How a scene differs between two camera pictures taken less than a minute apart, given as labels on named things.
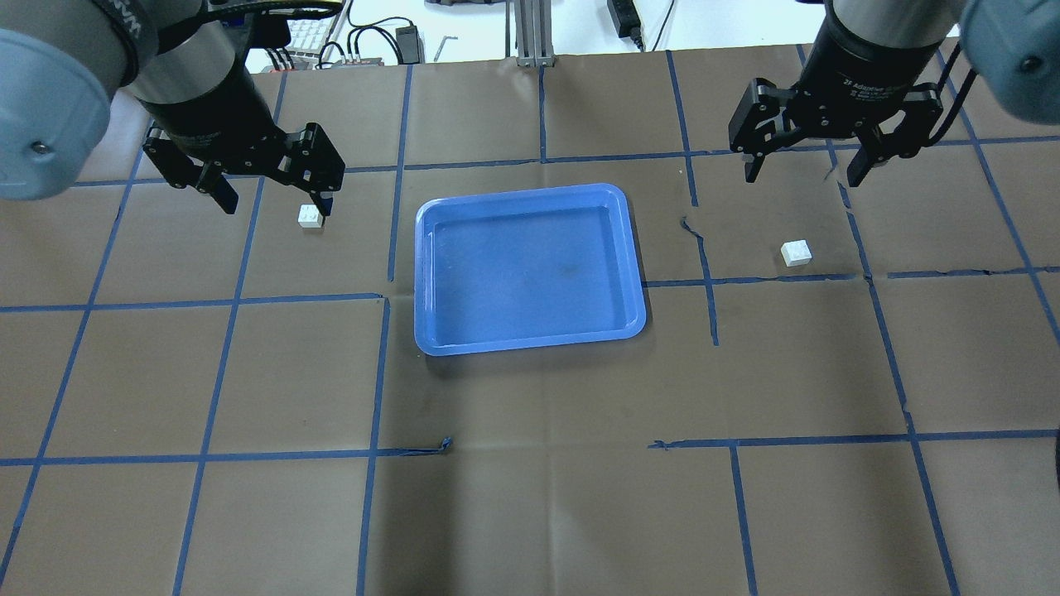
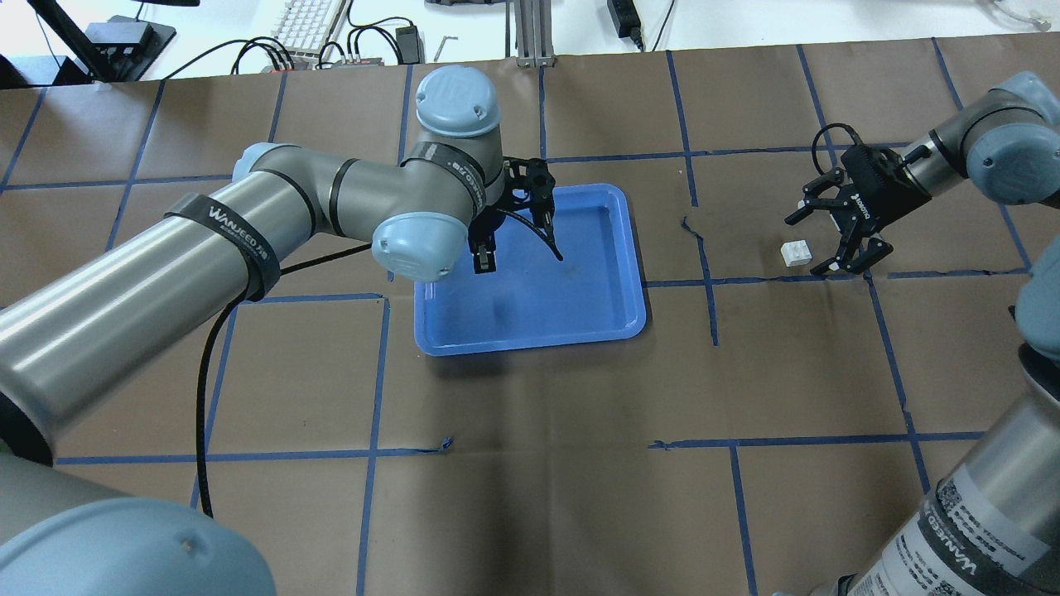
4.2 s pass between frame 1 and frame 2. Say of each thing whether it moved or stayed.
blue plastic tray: stayed
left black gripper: moved
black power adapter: stayed
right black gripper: moved
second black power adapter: stayed
